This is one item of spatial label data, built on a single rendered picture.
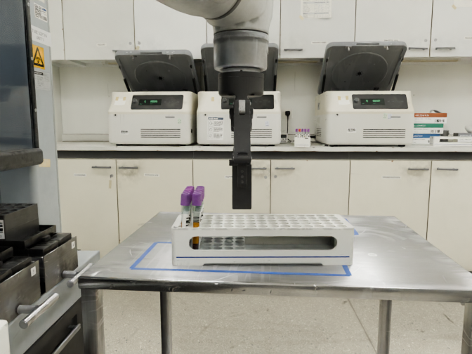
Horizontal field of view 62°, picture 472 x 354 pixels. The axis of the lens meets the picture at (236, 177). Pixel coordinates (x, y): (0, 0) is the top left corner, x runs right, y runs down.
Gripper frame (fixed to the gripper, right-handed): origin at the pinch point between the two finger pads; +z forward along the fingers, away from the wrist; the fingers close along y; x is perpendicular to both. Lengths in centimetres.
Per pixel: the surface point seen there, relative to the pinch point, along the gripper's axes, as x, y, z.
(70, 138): 135, 261, 0
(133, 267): 17.2, -6.2, 10.8
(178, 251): 10.2, -5.1, 8.4
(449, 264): -34.0, -5.0, 10.9
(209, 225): 5.2, -3.2, 4.7
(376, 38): -98, 215, -70
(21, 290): 36.4, -4.1, 15.4
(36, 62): 44, 22, -25
